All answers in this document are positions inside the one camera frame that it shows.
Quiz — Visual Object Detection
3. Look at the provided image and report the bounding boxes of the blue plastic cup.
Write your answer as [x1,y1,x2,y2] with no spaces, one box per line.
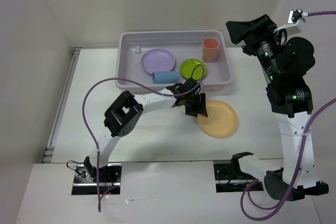
[152,71,179,84]

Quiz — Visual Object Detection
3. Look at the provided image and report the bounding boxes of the orange plastic plate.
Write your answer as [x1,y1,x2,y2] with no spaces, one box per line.
[197,100,239,137]

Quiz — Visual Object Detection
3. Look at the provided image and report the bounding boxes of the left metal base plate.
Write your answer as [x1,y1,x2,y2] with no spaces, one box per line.
[71,163,122,196]

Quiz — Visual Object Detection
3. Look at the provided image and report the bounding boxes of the red plastic cup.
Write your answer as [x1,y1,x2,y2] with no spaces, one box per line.
[202,38,219,62]

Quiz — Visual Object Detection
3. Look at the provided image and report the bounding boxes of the green plastic plate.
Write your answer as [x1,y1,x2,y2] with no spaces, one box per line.
[180,59,207,81]

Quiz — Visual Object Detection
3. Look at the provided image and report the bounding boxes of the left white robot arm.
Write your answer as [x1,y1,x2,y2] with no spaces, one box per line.
[81,78,208,182]

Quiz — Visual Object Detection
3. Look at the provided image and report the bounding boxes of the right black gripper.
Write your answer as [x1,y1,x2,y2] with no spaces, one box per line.
[225,14,284,81]

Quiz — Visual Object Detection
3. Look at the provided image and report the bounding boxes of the purple plastic plate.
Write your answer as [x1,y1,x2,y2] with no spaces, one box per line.
[141,49,176,74]

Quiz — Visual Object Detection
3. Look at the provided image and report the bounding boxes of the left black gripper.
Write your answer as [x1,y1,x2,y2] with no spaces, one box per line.
[183,92,207,118]

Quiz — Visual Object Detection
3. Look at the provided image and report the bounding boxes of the metal base plate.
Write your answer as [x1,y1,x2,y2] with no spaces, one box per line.
[71,163,122,196]
[213,161,254,193]

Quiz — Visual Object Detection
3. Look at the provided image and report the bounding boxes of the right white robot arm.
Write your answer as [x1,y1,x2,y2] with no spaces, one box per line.
[226,15,329,201]

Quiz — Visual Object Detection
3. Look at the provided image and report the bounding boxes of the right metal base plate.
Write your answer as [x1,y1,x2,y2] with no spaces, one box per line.
[213,161,254,193]

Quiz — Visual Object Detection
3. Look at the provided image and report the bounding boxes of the lavender plastic bin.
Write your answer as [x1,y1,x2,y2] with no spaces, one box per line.
[115,30,233,93]

